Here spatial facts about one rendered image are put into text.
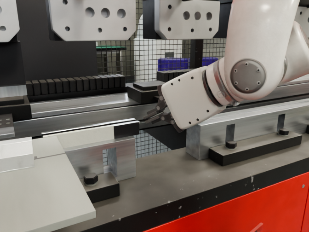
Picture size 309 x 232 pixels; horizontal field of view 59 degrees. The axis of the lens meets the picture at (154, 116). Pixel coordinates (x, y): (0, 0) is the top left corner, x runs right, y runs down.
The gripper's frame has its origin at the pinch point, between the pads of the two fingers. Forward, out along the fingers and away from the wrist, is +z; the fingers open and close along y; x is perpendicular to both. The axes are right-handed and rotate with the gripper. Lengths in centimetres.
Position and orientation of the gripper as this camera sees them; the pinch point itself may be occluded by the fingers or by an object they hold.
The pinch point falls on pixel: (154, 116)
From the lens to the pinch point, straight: 59.8
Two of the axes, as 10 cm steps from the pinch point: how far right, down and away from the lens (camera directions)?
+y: -4.2, -9.1, 0.0
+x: -5.3, 2.5, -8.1
